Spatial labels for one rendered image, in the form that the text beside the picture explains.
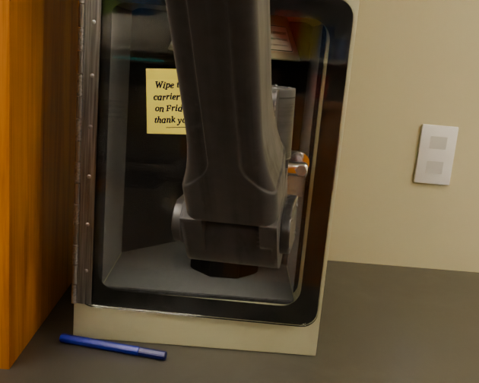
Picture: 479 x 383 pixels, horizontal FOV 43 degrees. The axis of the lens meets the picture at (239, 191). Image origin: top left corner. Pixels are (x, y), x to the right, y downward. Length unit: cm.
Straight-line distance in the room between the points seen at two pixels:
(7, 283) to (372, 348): 48
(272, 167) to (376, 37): 83
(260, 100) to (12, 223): 45
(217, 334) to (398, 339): 27
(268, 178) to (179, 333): 48
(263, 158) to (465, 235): 97
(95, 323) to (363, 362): 35
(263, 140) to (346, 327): 61
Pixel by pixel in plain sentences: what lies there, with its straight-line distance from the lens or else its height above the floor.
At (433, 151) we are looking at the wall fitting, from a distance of 124.
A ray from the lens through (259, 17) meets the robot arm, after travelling 32.
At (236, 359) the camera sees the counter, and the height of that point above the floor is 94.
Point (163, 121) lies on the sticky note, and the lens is 73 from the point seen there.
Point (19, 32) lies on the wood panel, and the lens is 72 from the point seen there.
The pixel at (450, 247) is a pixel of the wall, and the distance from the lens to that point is 130.
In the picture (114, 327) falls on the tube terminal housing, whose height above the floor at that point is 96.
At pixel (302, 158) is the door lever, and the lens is 73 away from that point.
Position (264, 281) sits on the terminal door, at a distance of 77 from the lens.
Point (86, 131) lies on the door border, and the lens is 76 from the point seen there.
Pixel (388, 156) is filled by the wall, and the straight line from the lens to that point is 122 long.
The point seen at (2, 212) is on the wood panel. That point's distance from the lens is 72.
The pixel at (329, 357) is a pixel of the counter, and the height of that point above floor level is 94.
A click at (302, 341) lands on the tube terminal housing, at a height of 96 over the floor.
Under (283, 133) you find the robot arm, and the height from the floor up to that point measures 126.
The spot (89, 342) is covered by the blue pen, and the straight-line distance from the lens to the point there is 82.
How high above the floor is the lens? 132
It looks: 13 degrees down
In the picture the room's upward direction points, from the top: 5 degrees clockwise
